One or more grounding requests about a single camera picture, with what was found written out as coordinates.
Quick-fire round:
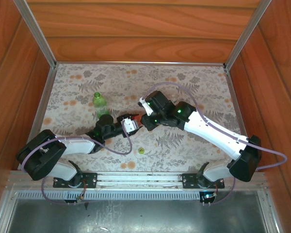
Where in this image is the aluminium lower frame rail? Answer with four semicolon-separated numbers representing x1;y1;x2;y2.
257;190;283;233
0;189;17;233

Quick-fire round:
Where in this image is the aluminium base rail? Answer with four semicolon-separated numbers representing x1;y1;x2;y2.
6;169;269;192

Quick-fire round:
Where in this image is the green plastic bottle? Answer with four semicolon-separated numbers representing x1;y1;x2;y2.
92;91;111;119

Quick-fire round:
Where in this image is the aluminium table edge rail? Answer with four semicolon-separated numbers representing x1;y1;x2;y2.
26;67;58;146
224;67;249;140
55;61;226;67

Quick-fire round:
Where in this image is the slotted grey cable duct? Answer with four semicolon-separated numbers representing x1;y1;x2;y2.
14;190;264;201

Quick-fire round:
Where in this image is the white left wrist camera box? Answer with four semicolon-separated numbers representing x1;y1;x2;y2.
121;118;141;133

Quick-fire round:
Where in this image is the aluminium frame post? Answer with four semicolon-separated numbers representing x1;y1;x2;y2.
13;0;58;70
223;0;274;71

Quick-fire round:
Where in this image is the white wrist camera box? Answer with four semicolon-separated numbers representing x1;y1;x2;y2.
137;96;153;117
121;118;141;133

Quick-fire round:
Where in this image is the shiny metal sheet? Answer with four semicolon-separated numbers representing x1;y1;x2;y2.
4;198;270;233

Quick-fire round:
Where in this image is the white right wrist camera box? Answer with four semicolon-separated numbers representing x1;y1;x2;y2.
137;96;153;117

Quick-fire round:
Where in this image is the floral table covering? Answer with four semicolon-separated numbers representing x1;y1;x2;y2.
20;63;258;172

